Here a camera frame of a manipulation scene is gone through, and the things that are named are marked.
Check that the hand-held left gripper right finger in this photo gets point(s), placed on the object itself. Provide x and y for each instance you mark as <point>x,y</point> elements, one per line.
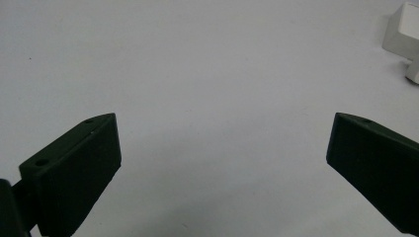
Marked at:
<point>378,168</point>

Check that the white plastic block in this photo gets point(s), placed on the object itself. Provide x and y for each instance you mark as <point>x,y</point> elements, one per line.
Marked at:
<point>404,33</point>

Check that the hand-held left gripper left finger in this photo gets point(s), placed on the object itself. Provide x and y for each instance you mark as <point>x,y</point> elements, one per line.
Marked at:
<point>75,174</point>

